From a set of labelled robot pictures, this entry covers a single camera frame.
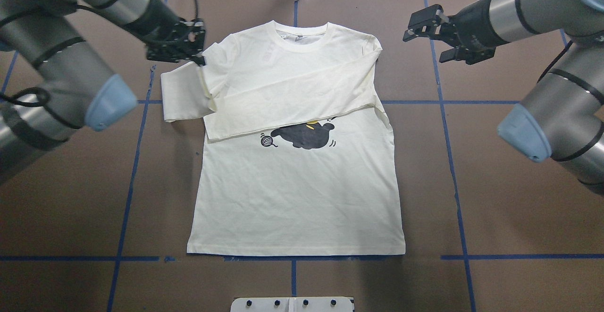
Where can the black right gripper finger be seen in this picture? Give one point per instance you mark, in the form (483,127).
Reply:
(456,54)
(426,23)

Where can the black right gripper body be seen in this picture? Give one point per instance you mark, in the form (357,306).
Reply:
(473,25)

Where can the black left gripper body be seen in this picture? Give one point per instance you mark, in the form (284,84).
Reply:
(159,21)

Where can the cream long-sleeve printed shirt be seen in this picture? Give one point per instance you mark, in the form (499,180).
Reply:
(298,153)

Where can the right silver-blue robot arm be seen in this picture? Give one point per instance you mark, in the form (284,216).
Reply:
(557,119)

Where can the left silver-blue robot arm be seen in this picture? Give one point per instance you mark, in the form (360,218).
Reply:
(78,89)

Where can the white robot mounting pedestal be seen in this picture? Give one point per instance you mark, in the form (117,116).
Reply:
(293,304)

